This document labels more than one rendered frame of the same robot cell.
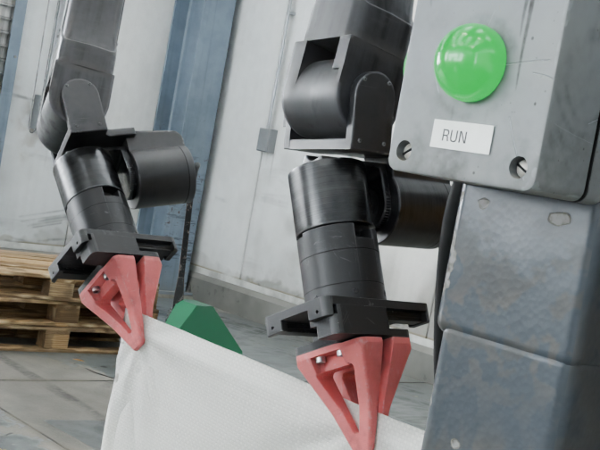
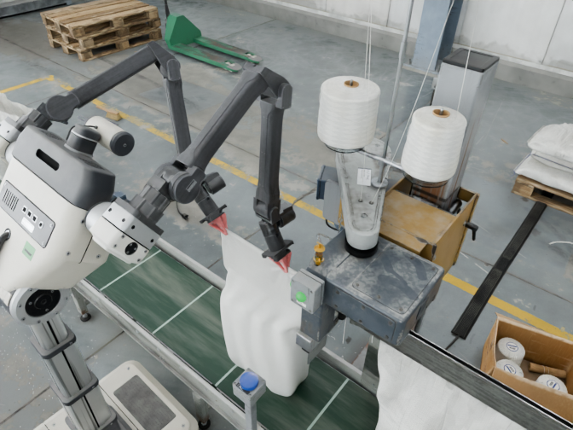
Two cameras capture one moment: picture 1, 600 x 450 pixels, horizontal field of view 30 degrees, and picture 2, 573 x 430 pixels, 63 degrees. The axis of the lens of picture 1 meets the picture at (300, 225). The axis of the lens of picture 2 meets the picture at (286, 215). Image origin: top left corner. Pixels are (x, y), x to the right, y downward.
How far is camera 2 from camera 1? 1.04 m
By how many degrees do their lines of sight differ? 37
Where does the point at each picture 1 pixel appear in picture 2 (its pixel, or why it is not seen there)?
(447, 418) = (303, 317)
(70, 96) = not seen: hidden behind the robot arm
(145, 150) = (211, 181)
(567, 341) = (320, 316)
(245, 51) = not seen: outside the picture
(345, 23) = (265, 200)
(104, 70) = not seen: hidden behind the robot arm
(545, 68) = (311, 302)
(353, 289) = (278, 248)
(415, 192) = (286, 217)
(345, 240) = (274, 239)
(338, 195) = (271, 229)
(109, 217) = (210, 206)
